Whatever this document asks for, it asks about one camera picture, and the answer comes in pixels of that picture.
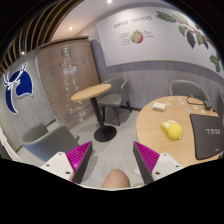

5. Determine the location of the small round wooden table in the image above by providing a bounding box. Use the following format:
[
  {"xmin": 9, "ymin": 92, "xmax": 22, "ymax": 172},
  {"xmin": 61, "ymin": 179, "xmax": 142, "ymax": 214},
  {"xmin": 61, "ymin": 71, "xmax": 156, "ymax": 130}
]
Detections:
[{"xmin": 71, "ymin": 84, "xmax": 117, "ymax": 142}]

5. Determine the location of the coffee plant wall mural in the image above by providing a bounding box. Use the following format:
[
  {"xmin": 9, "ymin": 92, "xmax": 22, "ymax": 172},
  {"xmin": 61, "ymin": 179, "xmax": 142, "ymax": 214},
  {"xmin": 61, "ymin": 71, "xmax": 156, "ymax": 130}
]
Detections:
[{"xmin": 97, "ymin": 7, "xmax": 224, "ymax": 75}]

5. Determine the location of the blue deer logo sign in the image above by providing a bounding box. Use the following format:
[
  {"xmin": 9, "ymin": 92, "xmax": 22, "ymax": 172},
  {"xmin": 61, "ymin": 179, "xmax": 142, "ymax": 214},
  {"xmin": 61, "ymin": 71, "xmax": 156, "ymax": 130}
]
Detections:
[{"xmin": 3, "ymin": 64, "xmax": 33, "ymax": 114}]

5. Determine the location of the black cable on table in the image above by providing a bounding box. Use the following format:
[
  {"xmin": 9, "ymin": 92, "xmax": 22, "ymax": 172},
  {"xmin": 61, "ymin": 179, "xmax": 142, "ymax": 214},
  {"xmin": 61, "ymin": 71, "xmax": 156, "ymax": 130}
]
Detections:
[{"xmin": 186, "ymin": 94, "xmax": 214, "ymax": 111}]

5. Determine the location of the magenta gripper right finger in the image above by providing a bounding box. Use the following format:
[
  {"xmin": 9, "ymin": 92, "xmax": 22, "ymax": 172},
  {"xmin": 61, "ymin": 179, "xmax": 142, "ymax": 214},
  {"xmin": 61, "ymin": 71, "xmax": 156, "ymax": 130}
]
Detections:
[{"xmin": 132, "ymin": 140, "xmax": 184, "ymax": 185}]

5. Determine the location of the grey armchair behind round table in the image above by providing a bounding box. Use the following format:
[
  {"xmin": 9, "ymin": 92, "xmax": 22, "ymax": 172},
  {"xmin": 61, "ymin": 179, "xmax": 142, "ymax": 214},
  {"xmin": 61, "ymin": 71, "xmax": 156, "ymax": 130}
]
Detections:
[{"xmin": 169, "ymin": 80, "xmax": 209, "ymax": 100}]

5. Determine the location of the wooden wall panel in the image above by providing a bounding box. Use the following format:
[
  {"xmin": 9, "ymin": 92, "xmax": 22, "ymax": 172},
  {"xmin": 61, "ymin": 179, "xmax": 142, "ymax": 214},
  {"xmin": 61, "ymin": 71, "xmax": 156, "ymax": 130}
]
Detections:
[{"xmin": 36, "ymin": 36, "xmax": 99, "ymax": 129}]

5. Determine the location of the grey armchair at left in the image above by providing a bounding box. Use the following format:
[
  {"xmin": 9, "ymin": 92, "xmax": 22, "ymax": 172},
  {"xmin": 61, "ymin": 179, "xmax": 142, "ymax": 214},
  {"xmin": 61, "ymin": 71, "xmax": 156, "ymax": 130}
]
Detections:
[{"xmin": 21, "ymin": 123, "xmax": 79, "ymax": 162}]

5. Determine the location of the person's knee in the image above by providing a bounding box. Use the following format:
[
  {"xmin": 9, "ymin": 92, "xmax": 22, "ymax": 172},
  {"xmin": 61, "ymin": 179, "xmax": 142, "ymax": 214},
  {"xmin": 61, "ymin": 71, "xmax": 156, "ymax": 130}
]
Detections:
[{"xmin": 101, "ymin": 169, "xmax": 130, "ymax": 188}]

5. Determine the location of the white tissue pack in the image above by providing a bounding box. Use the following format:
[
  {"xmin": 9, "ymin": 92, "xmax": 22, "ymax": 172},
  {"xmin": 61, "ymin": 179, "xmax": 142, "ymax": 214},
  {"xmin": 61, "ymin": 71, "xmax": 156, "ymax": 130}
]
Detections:
[{"xmin": 152, "ymin": 102, "xmax": 166, "ymax": 111}]

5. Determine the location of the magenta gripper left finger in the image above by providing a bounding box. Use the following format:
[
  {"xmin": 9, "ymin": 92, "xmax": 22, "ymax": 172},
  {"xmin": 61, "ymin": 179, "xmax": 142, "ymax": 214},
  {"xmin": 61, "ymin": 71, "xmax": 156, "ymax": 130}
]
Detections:
[{"xmin": 40, "ymin": 140, "xmax": 94, "ymax": 185}]

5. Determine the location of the yellow computer mouse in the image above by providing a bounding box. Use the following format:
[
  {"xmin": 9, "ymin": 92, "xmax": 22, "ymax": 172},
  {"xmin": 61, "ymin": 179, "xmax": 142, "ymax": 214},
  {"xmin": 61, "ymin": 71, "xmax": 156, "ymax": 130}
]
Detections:
[{"xmin": 161, "ymin": 120, "xmax": 183, "ymax": 140}]

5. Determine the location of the grey armchair behind small table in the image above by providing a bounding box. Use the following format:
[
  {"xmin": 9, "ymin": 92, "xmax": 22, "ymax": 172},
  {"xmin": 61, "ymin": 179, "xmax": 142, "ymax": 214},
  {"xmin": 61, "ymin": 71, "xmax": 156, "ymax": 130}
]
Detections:
[{"xmin": 97, "ymin": 77, "xmax": 131, "ymax": 117}]

